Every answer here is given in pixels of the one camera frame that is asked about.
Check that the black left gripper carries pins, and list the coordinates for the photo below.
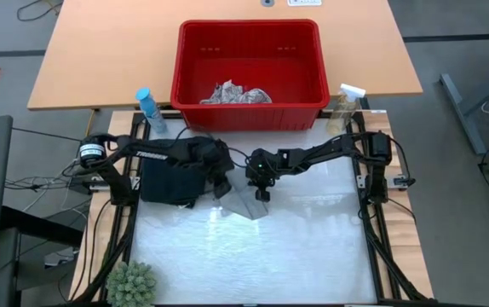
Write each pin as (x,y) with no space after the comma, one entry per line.
(212,160)

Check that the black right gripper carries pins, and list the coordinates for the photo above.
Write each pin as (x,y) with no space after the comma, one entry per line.
(261,168)

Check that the grey garment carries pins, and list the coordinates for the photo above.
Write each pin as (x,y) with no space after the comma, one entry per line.
(244,206)

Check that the dark blue denim jeans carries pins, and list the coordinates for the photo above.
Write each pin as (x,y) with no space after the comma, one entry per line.
(163,183)

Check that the white patterned garment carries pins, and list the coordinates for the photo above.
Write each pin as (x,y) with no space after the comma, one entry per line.
(240,96)

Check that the clear spray bottle white trigger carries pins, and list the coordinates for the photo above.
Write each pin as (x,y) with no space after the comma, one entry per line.
(344,111)

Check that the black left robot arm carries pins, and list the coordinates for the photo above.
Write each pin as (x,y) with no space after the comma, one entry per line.
(151,154)

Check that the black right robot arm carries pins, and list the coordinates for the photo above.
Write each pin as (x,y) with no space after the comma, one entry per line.
(321,151)

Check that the red plastic laundry bin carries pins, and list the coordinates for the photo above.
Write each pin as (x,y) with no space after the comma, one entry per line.
(249,117)

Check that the blue Febreze spray bottle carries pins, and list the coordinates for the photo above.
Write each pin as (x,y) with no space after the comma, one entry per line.
(148,108)

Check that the green artificial succulent plant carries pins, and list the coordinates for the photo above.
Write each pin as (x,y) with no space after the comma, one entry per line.
(131,285)

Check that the white desk power outlet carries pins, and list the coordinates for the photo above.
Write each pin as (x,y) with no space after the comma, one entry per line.
(304,2)

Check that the light wooden desk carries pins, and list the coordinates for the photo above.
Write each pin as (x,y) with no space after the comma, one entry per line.
(99,51)

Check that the grey metal desk leg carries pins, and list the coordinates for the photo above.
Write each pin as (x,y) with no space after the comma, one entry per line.
(457,111)

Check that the black aluminium table frame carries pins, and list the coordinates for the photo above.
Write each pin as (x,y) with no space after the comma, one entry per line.
(372,256)

